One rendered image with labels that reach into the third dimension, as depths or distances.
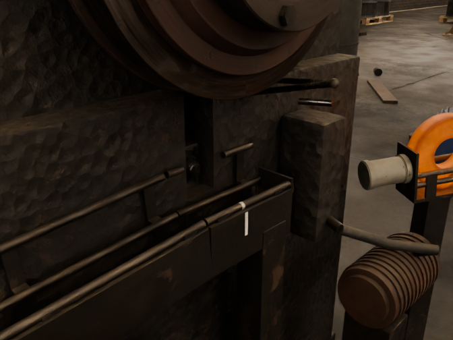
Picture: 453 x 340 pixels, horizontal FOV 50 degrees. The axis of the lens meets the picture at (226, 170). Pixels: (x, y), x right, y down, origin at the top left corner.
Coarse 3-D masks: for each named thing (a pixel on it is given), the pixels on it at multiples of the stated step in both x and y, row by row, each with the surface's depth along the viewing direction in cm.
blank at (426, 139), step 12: (432, 120) 95; (444, 120) 94; (420, 132) 95; (432, 132) 94; (444, 132) 95; (408, 144) 98; (420, 144) 95; (432, 144) 95; (420, 156) 96; (432, 156) 96; (420, 168) 97; (432, 168) 97; (444, 168) 98; (420, 180) 98
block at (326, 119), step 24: (288, 120) 89; (312, 120) 86; (336, 120) 86; (288, 144) 90; (312, 144) 86; (336, 144) 88; (288, 168) 92; (312, 168) 88; (336, 168) 90; (312, 192) 89; (336, 192) 93; (312, 216) 91; (336, 216) 95; (312, 240) 93
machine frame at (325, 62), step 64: (0, 0) 56; (64, 0) 61; (0, 64) 58; (64, 64) 64; (320, 64) 97; (0, 128) 57; (64, 128) 60; (128, 128) 67; (192, 128) 83; (256, 128) 87; (0, 192) 56; (64, 192) 62; (192, 192) 81; (256, 192) 92; (0, 256) 58; (64, 256) 65; (128, 256) 73; (320, 256) 117; (0, 320) 61; (192, 320) 88; (320, 320) 127
